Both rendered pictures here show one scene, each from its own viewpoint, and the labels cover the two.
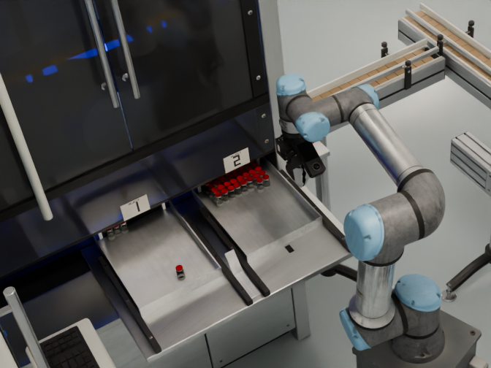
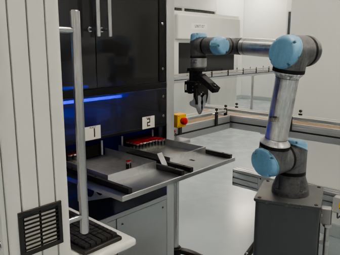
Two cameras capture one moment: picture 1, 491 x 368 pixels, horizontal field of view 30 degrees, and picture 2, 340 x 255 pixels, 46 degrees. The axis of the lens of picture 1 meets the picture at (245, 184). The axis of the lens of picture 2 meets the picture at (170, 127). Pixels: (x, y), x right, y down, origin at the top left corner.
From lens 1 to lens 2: 1.66 m
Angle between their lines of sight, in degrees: 38
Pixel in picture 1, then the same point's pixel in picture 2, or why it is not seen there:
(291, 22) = not seen: hidden behind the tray
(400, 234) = (309, 46)
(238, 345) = not seen: outside the picture
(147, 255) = (99, 167)
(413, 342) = (295, 180)
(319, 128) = (224, 43)
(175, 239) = (116, 161)
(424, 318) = (303, 155)
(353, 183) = not seen: hidden behind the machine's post
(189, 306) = (140, 178)
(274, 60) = (170, 61)
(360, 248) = (288, 53)
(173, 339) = (137, 188)
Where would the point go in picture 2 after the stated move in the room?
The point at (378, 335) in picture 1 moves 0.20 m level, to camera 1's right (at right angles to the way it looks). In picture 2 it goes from (284, 158) to (324, 152)
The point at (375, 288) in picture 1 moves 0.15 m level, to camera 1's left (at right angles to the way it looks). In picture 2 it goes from (287, 104) to (253, 107)
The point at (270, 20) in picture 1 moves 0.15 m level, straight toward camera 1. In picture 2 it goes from (170, 34) to (181, 33)
